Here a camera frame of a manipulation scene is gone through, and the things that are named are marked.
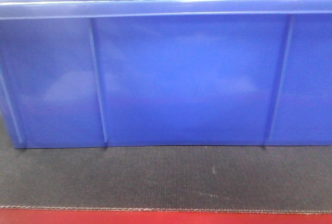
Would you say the dark conveyor belt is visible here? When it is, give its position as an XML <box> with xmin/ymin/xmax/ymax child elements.
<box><xmin>1</xmin><ymin>124</ymin><xmax>331</xmax><ymax>214</ymax></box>

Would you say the red conveyor edge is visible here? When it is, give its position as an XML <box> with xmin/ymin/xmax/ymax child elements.
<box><xmin>1</xmin><ymin>208</ymin><xmax>331</xmax><ymax>223</ymax></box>

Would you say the large blue plastic bin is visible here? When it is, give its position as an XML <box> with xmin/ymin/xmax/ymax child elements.
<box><xmin>1</xmin><ymin>0</ymin><xmax>331</xmax><ymax>149</ymax></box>

